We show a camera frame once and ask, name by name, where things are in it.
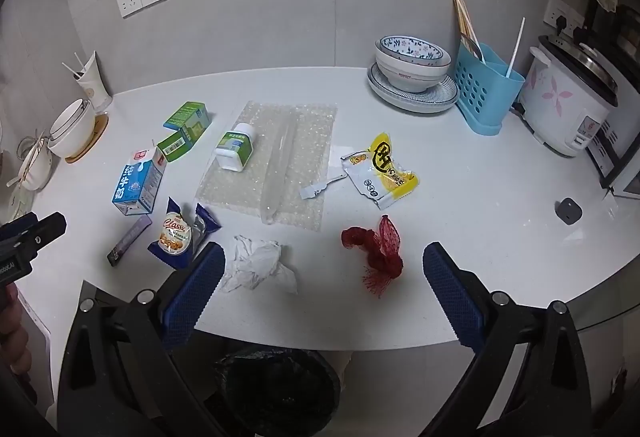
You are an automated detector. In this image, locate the white green-label pill bottle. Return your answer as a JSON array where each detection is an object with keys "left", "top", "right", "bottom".
[{"left": 215, "top": 123, "right": 257, "bottom": 174}]

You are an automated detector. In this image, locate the floral ceramic bowl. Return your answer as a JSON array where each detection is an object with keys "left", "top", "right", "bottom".
[{"left": 376, "top": 35, "right": 445, "bottom": 64}]

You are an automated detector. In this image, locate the torn white wrapper strip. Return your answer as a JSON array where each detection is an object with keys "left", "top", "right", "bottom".
[{"left": 300, "top": 172, "right": 348, "bottom": 198}]

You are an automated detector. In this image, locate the white floral rice cooker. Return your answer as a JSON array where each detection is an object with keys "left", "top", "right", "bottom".
[{"left": 515, "top": 34, "right": 621, "bottom": 158}]

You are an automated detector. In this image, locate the yellow snack wrapper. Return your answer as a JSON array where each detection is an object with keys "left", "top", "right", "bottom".
[{"left": 341, "top": 132, "right": 421, "bottom": 211}]

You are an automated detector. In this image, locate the round wooden coaster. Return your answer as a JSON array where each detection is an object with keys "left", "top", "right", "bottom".
[{"left": 65, "top": 113, "right": 109, "bottom": 164}]

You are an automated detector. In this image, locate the metal spoon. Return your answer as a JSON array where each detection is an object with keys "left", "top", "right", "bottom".
[{"left": 460, "top": 34, "right": 486, "bottom": 66}]

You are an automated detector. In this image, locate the white dark-rimmed bowl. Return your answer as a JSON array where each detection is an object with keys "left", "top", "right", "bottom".
[
  {"left": 50, "top": 98, "right": 95, "bottom": 138},
  {"left": 48, "top": 104, "right": 97, "bottom": 158}
]

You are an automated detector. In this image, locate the person's left hand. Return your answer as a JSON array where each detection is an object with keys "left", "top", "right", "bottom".
[{"left": 0, "top": 284, "right": 32, "bottom": 375}]

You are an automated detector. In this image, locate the blue striped plate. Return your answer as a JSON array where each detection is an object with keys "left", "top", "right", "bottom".
[{"left": 367, "top": 63, "right": 460, "bottom": 106}]

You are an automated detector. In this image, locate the dark appliance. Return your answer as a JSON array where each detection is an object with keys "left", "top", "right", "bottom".
[{"left": 582, "top": 4, "right": 640, "bottom": 94}]

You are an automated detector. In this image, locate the white blue-rimmed plate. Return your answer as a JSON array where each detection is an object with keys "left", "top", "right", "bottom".
[{"left": 370, "top": 89, "right": 459, "bottom": 114}]

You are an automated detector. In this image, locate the white red-banded bowl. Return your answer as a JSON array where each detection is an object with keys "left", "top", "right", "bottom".
[{"left": 374, "top": 46, "right": 452, "bottom": 92}]

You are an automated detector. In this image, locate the long white straw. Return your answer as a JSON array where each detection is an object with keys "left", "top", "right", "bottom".
[{"left": 505, "top": 17, "right": 526, "bottom": 78}]

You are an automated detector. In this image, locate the bubble wrap sheet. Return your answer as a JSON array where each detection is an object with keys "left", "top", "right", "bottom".
[{"left": 195, "top": 100, "right": 338, "bottom": 233}]

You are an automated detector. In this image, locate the black mesh trash bin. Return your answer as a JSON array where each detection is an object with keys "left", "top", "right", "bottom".
[{"left": 212, "top": 344, "right": 343, "bottom": 437}]

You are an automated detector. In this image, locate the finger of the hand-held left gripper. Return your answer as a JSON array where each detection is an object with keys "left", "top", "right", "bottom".
[
  {"left": 0, "top": 212, "right": 40, "bottom": 242},
  {"left": 17, "top": 213, "right": 67, "bottom": 263}
]

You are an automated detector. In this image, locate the clear plastic tube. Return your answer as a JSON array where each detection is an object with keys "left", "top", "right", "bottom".
[{"left": 260, "top": 109, "right": 301, "bottom": 225}]

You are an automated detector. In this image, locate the blue plastic cutlery holder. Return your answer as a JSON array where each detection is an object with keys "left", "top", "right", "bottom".
[{"left": 452, "top": 38, "right": 526, "bottom": 136}]

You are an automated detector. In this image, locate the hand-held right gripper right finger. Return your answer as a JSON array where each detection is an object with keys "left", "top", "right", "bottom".
[{"left": 415, "top": 242, "right": 593, "bottom": 437}]

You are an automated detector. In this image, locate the white toaster oven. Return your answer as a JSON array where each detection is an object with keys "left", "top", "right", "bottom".
[{"left": 585, "top": 67, "right": 640, "bottom": 198}]

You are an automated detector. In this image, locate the green carton box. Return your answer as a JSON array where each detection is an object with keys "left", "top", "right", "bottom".
[{"left": 157, "top": 101, "right": 213, "bottom": 162}]

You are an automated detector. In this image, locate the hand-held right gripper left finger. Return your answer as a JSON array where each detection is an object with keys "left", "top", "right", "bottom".
[{"left": 56, "top": 242, "right": 251, "bottom": 437}]

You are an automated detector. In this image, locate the blue cookie packet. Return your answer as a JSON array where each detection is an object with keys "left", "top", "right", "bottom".
[{"left": 147, "top": 197, "right": 222, "bottom": 271}]

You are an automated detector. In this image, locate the dark purple gum packet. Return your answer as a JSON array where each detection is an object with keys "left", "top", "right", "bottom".
[{"left": 106, "top": 215, "right": 153, "bottom": 267}]

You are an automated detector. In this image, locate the white patterned cup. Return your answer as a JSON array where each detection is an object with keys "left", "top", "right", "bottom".
[{"left": 77, "top": 51, "right": 113, "bottom": 110}]

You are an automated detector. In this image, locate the blue milk carton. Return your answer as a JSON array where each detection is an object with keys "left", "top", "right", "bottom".
[{"left": 112, "top": 148, "right": 167, "bottom": 216}]

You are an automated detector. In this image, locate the small dark grey device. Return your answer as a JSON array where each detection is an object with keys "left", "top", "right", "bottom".
[{"left": 556, "top": 198, "right": 582, "bottom": 224}]

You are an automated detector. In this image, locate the white tissue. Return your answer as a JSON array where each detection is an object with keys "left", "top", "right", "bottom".
[{"left": 220, "top": 235, "right": 299, "bottom": 295}]

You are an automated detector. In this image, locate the red mesh net bag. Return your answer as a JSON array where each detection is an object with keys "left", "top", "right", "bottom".
[{"left": 341, "top": 214, "right": 405, "bottom": 299}]

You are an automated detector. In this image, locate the wooden chopstick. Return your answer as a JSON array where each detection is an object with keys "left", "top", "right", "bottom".
[
  {"left": 456, "top": 0, "right": 488, "bottom": 64},
  {"left": 452, "top": 0, "right": 481, "bottom": 60}
]

